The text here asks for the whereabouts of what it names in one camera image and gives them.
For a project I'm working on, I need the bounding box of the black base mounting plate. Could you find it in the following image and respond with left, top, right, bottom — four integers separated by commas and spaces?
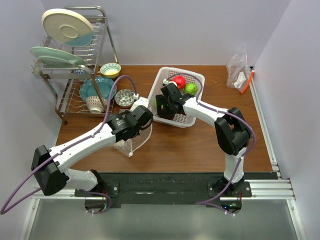
72, 171, 279, 210

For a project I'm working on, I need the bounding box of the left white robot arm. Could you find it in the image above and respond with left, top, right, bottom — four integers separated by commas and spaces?
31, 105, 154, 196

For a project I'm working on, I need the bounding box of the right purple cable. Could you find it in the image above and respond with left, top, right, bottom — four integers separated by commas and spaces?
163, 73, 257, 210

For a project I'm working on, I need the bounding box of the white perforated plastic basket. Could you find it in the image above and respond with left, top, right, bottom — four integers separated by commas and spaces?
148, 66, 205, 128

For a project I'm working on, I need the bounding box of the teal scalloped plate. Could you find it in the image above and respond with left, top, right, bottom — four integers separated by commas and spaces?
79, 76, 117, 102

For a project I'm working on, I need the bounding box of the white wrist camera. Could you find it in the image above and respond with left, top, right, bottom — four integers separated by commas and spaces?
130, 93, 149, 112
162, 78, 178, 88

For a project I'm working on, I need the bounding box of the brown patterned small bowl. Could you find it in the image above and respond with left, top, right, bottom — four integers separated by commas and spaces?
85, 96, 108, 114

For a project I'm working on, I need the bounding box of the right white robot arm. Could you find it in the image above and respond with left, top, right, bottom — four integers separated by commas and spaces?
155, 83, 255, 204

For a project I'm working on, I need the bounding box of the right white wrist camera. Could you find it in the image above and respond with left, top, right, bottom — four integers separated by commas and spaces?
162, 78, 178, 88

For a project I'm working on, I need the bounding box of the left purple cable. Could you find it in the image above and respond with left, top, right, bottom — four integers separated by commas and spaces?
0, 74, 140, 215

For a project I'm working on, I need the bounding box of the clear polka dot zip bag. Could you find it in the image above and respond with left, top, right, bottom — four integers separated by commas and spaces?
112, 124, 153, 157

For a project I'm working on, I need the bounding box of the purple cable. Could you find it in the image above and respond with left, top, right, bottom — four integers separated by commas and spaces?
0, 74, 140, 215
163, 73, 257, 210

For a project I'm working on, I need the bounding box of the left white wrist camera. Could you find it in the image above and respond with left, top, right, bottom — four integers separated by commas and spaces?
130, 93, 149, 112

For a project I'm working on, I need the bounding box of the metal dish rack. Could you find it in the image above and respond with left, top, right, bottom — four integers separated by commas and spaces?
32, 5, 114, 125

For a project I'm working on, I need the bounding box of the green custard apple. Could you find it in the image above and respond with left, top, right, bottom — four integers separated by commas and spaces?
184, 82, 198, 96

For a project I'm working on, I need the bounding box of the red apple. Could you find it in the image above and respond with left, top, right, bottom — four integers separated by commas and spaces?
172, 75, 186, 90

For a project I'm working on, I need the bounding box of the blue patterned small dish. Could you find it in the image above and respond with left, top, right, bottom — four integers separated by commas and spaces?
73, 69, 94, 75

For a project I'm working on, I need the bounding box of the clear bag with orange zipper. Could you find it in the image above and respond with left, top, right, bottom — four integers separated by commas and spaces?
226, 43, 255, 94

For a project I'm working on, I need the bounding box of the cream and teal large plate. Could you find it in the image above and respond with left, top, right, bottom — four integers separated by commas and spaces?
41, 8, 95, 47

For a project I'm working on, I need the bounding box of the mint green plate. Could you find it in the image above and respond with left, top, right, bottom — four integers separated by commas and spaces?
29, 46, 87, 66

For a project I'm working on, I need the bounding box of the teal yellow patterned bowl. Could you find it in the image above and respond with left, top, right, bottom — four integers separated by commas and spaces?
100, 62, 122, 79

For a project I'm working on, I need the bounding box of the grey leaf patterned bowl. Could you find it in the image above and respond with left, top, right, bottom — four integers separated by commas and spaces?
114, 89, 135, 108

